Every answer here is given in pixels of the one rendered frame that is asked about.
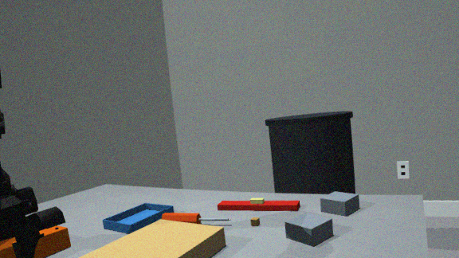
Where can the orange-handled awl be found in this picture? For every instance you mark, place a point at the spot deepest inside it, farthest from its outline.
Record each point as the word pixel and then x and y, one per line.
pixel 189 217

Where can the blue shallow tray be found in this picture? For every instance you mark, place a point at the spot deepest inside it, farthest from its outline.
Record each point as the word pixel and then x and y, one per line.
pixel 134 219

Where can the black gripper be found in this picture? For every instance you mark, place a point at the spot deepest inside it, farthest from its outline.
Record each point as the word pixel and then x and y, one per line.
pixel 27 237

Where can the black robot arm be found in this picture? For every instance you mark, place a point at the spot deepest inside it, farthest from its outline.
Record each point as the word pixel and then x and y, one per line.
pixel 14 204

